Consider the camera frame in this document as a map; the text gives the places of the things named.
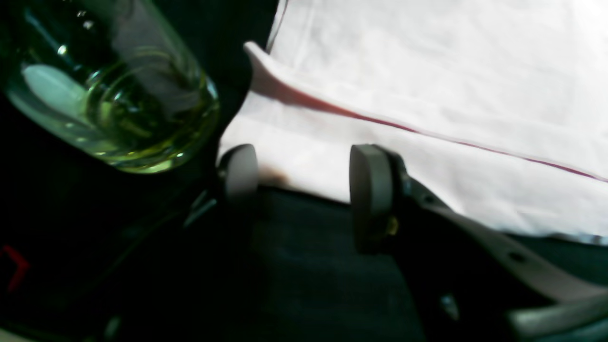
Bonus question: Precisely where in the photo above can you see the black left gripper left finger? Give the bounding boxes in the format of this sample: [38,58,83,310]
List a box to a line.
[98,144,258,342]

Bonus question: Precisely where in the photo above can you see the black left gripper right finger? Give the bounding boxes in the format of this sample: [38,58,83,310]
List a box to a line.
[349,144,608,342]

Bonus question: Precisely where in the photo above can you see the pink T-shirt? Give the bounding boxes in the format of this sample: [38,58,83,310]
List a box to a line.
[219,0,608,246]

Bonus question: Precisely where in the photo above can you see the clear glass bottle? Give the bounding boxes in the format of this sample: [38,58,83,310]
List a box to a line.
[1,0,219,174]

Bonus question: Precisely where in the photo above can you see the black table cloth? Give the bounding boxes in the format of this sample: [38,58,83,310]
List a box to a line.
[1,0,607,342]

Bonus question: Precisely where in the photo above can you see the red and black clamp tool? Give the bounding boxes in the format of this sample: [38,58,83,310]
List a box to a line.
[0,245,31,294]

